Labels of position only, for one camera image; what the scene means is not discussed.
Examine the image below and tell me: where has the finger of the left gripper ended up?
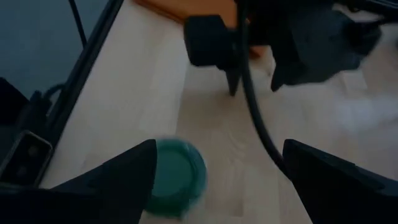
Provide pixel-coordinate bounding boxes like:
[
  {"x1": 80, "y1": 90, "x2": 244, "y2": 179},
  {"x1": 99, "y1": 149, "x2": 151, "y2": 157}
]
[
  {"x1": 225, "y1": 67, "x2": 243, "y2": 97},
  {"x1": 270, "y1": 57, "x2": 299, "y2": 93}
]

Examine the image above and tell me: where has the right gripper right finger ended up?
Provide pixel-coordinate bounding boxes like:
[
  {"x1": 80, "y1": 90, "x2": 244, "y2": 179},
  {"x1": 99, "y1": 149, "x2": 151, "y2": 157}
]
[{"x1": 282, "y1": 138, "x2": 398, "y2": 224}]

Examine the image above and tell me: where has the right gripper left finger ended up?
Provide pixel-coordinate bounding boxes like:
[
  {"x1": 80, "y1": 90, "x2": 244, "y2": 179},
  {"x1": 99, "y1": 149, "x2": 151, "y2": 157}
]
[{"x1": 0, "y1": 139, "x2": 158, "y2": 224}]

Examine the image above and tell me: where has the green lid glass herb jar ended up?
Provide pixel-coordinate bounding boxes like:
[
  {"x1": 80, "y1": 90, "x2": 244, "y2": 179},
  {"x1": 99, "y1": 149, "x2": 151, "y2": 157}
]
[{"x1": 146, "y1": 138, "x2": 208, "y2": 218}]

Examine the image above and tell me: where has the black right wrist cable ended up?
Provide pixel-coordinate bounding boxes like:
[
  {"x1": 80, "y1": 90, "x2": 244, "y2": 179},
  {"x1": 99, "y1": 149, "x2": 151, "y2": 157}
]
[{"x1": 236, "y1": 0, "x2": 289, "y2": 178}]

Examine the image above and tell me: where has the black table-level camera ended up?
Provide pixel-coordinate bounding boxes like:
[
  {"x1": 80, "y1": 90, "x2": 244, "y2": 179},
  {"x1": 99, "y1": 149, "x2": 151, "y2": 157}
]
[{"x1": 0, "y1": 130, "x2": 53, "y2": 187}]

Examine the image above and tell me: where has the black metal table frame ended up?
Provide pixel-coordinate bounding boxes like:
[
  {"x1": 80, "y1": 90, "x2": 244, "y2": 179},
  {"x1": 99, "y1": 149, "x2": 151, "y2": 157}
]
[{"x1": 43, "y1": 0, "x2": 125, "y2": 150}]

